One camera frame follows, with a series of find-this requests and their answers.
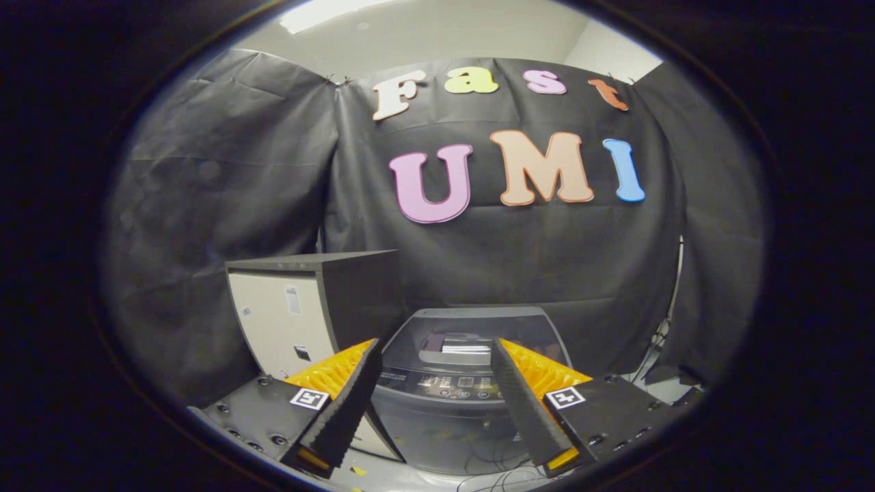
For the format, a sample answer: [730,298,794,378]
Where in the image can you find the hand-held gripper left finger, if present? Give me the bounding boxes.
[188,338,383,479]

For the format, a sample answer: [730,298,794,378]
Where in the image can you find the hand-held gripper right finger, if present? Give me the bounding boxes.
[491,338,688,478]

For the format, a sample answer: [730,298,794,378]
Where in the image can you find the grey washing machine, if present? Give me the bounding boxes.
[373,306,575,476]

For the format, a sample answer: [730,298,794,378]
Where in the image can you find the dark cabinet with white door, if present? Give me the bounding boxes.
[226,249,404,462]

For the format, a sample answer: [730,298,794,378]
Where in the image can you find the black backdrop cloth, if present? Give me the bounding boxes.
[103,48,765,407]

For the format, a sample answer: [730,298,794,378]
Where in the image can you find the ceiling light panel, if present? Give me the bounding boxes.
[279,0,397,35]

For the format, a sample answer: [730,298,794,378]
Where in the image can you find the black floor cables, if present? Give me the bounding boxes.
[455,448,568,492]

